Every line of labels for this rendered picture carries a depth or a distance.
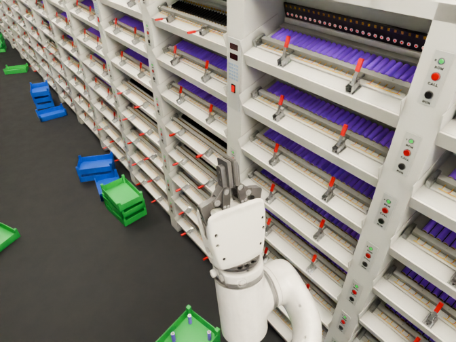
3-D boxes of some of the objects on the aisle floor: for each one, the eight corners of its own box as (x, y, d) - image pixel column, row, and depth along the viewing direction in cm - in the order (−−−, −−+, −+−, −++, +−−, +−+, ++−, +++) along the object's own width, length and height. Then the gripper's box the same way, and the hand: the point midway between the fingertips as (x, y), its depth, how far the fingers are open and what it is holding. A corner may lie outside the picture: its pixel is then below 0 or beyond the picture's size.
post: (326, 396, 170) (489, 9, 64) (311, 380, 176) (438, 1, 69) (350, 370, 180) (527, -4, 73) (335, 355, 186) (480, -10, 79)
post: (236, 297, 214) (245, -30, 108) (227, 287, 220) (226, -33, 114) (260, 280, 224) (289, -35, 118) (250, 271, 230) (270, -37, 123)
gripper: (287, 256, 57) (283, 152, 50) (207, 293, 50) (189, 180, 43) (261, 235, 63) (255, 140, 56) (187, 267, 57) (169, 164, 50)
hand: (227, 171), depth 50 cm, fingers closed
